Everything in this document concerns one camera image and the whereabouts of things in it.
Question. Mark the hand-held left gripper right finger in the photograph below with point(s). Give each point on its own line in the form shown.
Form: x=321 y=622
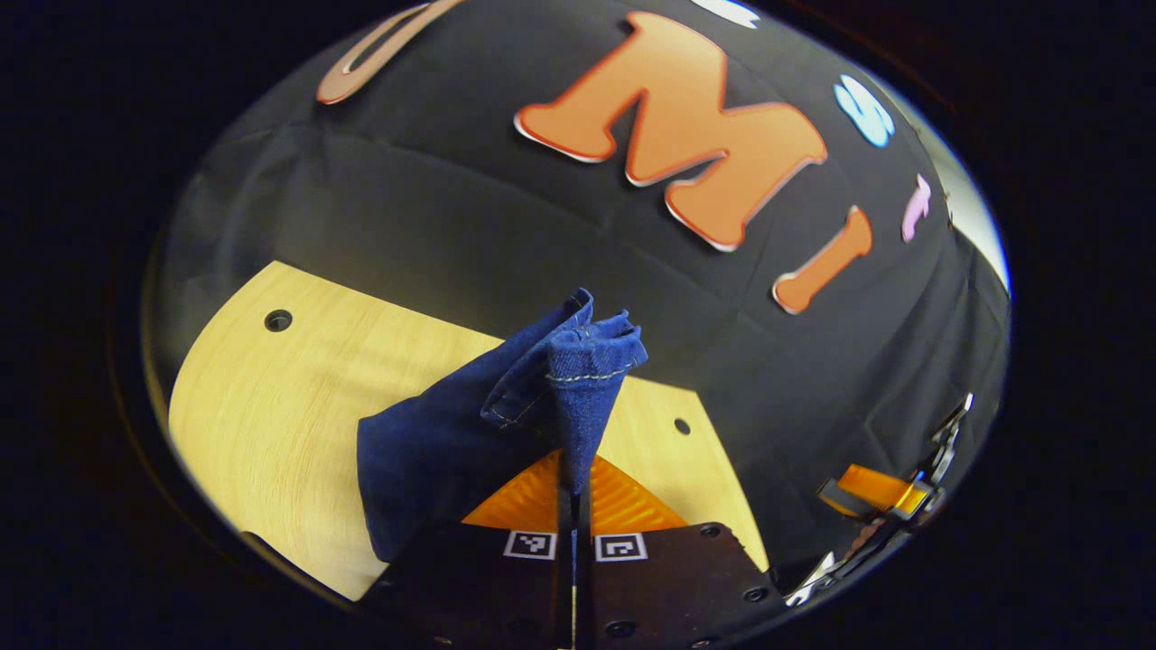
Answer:
x=668 y=587

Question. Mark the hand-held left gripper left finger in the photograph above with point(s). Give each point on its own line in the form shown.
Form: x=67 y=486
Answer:
x=488 y=587

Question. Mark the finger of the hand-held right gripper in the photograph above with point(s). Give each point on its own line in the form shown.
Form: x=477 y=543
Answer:
x=876 y=487

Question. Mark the blue denim jeans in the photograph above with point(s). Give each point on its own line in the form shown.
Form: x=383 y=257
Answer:
x=433 y=451

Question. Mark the black backdrop cloth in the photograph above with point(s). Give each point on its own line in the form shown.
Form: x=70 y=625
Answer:
x=452 y=208

